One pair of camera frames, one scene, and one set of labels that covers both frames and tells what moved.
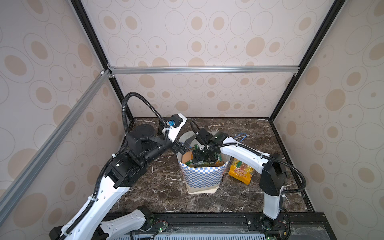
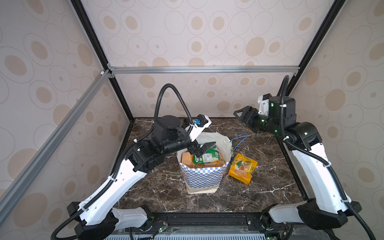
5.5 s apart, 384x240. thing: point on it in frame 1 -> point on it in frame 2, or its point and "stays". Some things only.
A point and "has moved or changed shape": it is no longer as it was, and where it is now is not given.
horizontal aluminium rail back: (203, 69) stays
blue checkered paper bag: (200, 180) stays
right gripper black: (196, 156) -> (247, 119)
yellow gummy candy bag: (240, 171) stays
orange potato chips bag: (188, 156) has moved or changed shape
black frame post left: (83, 16) stays
